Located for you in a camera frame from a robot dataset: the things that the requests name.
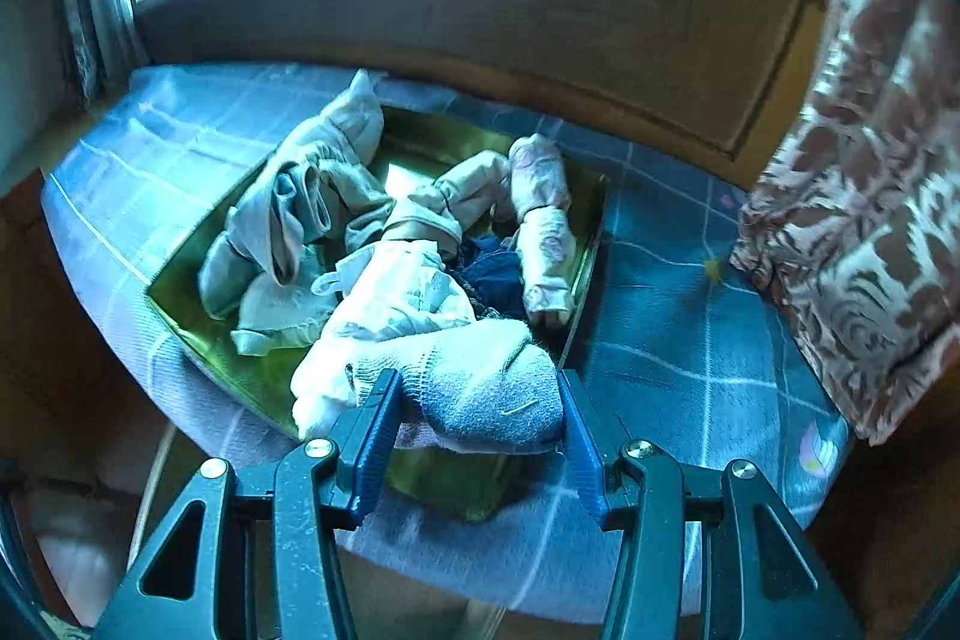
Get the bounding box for blue patterned seat cushion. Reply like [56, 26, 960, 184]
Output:
[43, 64, 850, 624]

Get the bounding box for dark navy lace cloth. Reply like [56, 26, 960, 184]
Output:
[448, 234, 526, 320]

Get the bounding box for brown floral pillow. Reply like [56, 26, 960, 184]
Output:
[731, 0, 958, 443]

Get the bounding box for beige stocking bundle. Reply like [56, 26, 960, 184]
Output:
[368, 149, 517, 262]

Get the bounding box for light blue knit sock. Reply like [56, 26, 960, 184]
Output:
[347, 319, 563, 455]

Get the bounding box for grey-beige tights bundle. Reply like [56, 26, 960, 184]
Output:
[199, 70, 395, 357]

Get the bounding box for white lace cloth bundle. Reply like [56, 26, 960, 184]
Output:
[290, 239, 477, 440]

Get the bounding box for pale floral sock pair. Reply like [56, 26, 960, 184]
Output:
[508, 133, 574, 330]

